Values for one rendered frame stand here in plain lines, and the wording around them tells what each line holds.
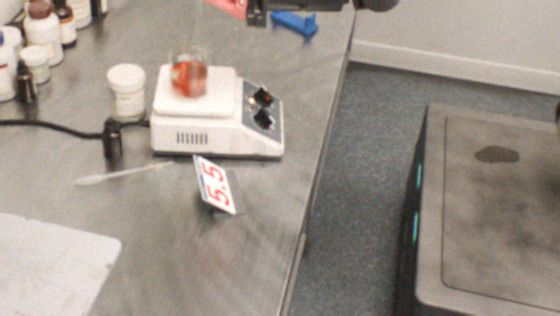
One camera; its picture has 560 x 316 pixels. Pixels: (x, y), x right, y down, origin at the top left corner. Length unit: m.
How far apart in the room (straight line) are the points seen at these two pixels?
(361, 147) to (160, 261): 1.45
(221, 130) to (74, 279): 0.30
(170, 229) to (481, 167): 0.98
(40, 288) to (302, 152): 0.44
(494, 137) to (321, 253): 0.55
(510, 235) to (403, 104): 1.02
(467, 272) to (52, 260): 0.88
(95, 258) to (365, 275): 1.12
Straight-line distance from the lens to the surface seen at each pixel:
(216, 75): 1.08
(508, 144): 1.84
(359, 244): 1.98
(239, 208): 0.97
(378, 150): 2.29
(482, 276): 1.50
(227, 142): 1.03
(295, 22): 1.38
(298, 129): 1.12
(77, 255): 0.92
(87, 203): 1.00
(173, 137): 1.03
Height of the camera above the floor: 1.45
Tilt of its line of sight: 38 degrees down
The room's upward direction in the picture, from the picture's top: 2 degrees clockwise
